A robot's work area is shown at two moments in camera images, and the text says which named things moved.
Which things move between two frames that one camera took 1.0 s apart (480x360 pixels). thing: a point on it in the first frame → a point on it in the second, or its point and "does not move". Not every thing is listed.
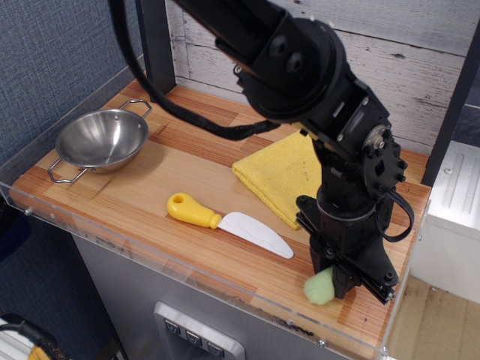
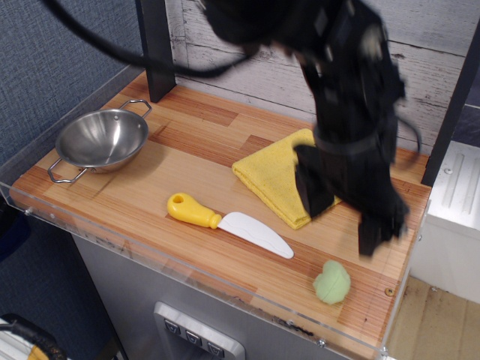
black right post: x=446 y=130 does not move
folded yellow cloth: x=282 y=172 does not move
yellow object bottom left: x=38 y=353 does not move
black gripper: x=354 y=243 → x=362 y=179
